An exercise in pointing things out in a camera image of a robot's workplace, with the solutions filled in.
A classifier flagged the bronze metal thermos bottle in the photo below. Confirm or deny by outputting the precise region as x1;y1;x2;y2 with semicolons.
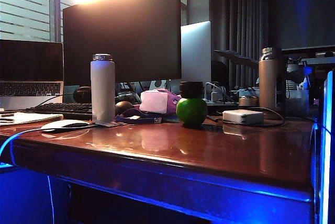
258;47;286;114

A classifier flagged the white power adapter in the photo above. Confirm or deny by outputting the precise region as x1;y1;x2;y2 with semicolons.
222;109;265;125

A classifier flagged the black keyboard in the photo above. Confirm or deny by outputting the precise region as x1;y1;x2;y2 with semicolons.
25;102;93;120

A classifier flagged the open silver laptop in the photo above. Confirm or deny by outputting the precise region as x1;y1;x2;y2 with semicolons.
0;39;65;111

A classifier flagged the clear badge card holder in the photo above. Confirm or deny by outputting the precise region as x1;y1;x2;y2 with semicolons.
94;121;120;128

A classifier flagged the white thermos bottle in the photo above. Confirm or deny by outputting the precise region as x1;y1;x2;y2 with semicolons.
90;53;116;125

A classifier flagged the bronze bottle cap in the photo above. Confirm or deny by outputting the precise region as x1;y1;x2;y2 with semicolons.
238;95;260;107

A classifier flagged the blue lanyard strap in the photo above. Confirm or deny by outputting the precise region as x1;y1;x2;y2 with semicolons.
115;108;163;125

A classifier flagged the vertical frame post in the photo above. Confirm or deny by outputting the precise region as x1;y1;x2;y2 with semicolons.
319;70;335;224

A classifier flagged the green apple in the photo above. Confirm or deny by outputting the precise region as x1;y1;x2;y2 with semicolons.
176;97;208;127

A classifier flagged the white computer mouse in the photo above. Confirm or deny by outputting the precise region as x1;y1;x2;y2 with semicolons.
41;119;90;132

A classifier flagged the translucent plastic container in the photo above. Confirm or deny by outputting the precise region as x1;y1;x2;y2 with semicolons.
285;89;310;117

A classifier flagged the black thermos bottle cap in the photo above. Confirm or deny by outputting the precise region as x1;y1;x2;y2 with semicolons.
179;81;204;99

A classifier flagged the large black monitor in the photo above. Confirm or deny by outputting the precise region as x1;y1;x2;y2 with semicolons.
62;0;183;86

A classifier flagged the white hanging cable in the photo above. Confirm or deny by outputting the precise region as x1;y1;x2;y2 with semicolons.
0;127;55;224

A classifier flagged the brown round object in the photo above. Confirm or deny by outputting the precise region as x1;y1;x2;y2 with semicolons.
115;100;135;116

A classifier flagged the black slanted panel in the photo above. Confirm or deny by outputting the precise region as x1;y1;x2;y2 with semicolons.
214;49;260;70

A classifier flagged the black adapter cable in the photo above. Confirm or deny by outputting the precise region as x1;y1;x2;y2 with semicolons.
206;107;286;128

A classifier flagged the silver flat display panel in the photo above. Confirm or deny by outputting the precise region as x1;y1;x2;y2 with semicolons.
180;20;212;86

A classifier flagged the black round object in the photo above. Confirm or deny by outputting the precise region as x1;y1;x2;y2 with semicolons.
73;86;92;104

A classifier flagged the white notebook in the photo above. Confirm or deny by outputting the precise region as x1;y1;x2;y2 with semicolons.
0;111;64;127

